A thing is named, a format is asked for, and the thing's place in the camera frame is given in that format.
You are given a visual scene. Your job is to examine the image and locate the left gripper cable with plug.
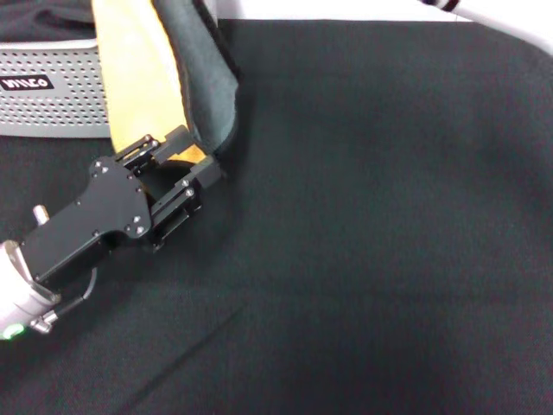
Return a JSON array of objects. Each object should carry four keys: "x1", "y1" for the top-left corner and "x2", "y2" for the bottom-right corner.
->
[{"x1": 29, "y1": 266, "x2": 99, "y2": 335}]

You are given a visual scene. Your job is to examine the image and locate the grey perforated storage box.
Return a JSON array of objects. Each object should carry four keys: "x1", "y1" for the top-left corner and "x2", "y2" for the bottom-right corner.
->
[{"x1": 0, "y1": 0, "x2": 219, "y2": 139}]

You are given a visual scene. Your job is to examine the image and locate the black cloth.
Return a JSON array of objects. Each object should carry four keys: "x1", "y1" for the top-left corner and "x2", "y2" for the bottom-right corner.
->
[{"x1": 0, "y1": 0, "x2": 99, "y2": 44}]

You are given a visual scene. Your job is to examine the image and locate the black tablecloth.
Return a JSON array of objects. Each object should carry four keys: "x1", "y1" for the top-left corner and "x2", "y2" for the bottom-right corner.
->
[{"x1": 0, "y1": 19, "x2": 553, "y2": 415}]

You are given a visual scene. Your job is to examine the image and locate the grey and yellow towel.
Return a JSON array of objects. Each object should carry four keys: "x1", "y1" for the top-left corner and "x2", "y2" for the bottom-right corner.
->
[{"x1": 89, "y1": 0, "x2": 243, "y2": 175}]

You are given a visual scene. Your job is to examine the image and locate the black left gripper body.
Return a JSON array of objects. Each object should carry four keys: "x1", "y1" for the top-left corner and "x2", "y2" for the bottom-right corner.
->
[{"x1": 19, "y1": 156, "x2": 155, "y2": 286}]

